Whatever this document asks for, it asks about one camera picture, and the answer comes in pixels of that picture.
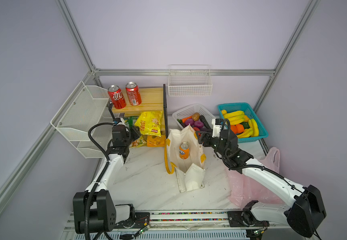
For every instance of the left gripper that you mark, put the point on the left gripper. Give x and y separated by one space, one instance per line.
135 133

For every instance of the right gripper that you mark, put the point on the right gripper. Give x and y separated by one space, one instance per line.
206 135

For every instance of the yellow chips bag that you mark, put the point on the yellow chips bag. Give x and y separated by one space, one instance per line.
149 123

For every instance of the orange soda can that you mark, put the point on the orange soda can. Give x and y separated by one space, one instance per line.
184 150

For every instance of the white canvas tote bag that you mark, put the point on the white canvas tote bag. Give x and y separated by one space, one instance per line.
191 171

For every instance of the pink plastic grocery bag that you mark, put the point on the pink plastic grocery bag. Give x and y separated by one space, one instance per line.
245 189

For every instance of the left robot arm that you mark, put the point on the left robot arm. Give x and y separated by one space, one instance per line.
94 210

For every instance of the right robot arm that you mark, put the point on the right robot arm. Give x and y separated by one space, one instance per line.
303 208

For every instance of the small yellow-green snack bag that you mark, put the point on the small yellow-green snack bag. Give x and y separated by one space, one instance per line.
140 142

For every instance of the green snack bag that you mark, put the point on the green snack bag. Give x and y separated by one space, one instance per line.
131 121

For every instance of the purple toy onion right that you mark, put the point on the purple toy onion right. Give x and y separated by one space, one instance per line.
198 124

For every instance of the purple toy onion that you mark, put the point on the purple toy onion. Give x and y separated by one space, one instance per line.
198 124
189 122

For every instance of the orange snack packet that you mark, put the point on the orange snack packet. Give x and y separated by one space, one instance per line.
155 141

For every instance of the dark toy cucumber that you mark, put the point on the dark toy cucumber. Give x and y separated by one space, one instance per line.
204 121

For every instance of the purple toy onion left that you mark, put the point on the purple toy onion left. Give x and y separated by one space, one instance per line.
189 122

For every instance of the brown toy potato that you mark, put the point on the brown toy potato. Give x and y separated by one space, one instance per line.
195 116

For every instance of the toy orange fruit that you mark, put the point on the toy orange fruit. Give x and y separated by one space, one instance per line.
239 129

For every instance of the yellow toy banana bunch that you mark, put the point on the yellow toy banana bunch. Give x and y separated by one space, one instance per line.
235 118

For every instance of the red cola can right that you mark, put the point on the red cola can right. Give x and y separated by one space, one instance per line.
133 93

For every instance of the red cola can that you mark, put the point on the red cola can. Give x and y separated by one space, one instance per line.
133 93
116 97

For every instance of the teal plastic basket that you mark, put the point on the teal plastic basket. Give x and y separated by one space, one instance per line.
245 137

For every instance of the red cola can left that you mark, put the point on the red cola can left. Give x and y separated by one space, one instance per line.
116 97

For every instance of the yellow toy banana right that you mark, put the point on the yellow toy banana right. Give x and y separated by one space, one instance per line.
253 125

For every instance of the white mesh tiered rack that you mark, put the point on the white mesh tiered rack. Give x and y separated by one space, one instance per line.
85 107

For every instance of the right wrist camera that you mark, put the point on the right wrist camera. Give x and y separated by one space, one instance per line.
217 125

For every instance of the wooden black-frame shelf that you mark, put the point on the wooden black-frame shelf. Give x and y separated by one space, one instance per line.
153 99

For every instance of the white wire wall basket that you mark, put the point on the white wire wall basket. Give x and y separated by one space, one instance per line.
189 81

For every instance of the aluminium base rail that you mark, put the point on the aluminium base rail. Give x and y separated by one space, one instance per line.
198 225

